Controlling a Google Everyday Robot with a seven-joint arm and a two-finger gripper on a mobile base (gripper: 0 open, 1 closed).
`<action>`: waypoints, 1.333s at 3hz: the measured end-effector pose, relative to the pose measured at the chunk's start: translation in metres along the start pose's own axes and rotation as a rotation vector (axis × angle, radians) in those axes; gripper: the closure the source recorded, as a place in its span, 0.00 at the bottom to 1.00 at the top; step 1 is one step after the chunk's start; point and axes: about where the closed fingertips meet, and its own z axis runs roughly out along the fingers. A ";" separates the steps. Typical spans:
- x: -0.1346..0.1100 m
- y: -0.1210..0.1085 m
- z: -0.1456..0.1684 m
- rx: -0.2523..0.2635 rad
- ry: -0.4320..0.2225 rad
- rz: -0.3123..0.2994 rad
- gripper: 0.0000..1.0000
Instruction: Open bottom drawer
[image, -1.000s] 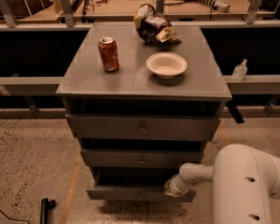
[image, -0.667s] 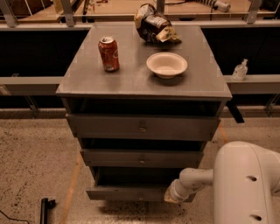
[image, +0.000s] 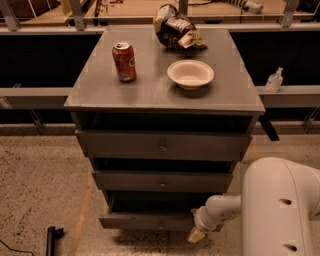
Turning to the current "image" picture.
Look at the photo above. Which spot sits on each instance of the grey middle drawer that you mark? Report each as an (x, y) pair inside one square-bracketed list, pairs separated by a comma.
[(121, 180)]

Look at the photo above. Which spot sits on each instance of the grey bottom drawer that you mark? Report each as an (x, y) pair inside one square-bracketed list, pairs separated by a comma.
[(146, 210)]

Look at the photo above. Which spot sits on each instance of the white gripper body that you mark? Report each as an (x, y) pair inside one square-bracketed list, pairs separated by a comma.
[(200, 221)]

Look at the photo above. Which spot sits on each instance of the black post on floor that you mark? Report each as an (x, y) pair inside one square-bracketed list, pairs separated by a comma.
[(53, 234)]

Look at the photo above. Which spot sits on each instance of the grey wooden drawer cabinet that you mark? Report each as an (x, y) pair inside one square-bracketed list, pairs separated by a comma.
[(152, 102)]

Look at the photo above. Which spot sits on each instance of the crumpled chip bag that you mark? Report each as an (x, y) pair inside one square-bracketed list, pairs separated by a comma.
[(175, 31)]

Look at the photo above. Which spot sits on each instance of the grey drawer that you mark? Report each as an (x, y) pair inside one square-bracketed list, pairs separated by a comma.
[(167, 146), (121, 180), (146, 210)]

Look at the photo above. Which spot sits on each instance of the grey metal railing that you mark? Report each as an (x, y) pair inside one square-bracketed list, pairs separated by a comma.
[(56, 57)]

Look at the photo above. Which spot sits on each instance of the red soda can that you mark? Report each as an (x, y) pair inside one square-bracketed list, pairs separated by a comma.
[(124, 59)]

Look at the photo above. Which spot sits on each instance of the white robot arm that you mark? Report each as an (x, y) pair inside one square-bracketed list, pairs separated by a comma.
[(278, 200)]

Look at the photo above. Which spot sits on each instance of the grey top drawer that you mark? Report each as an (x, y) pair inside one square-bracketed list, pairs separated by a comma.
[(167, 146)]

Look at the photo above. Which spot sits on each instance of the clear sanitizer pump bottle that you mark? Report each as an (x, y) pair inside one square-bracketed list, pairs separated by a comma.
[(274, 81)]

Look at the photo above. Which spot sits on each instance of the white cylindrical device background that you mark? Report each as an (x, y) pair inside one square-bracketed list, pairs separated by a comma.
[(247, 5)]

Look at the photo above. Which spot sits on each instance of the white paper bowl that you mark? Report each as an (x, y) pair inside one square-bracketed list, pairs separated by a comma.
[(190, 74)]

